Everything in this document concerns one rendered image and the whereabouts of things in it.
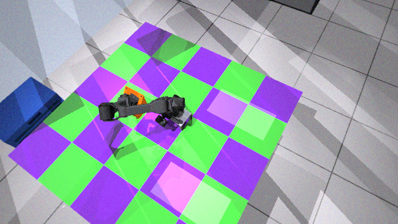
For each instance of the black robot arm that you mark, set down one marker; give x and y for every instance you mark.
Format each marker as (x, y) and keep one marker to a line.
(127, 106)

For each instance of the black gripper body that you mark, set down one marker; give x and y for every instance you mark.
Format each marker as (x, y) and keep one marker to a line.
(161, 120)

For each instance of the white rail plate with square holes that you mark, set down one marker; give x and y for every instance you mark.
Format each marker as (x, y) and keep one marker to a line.
(186, 115)

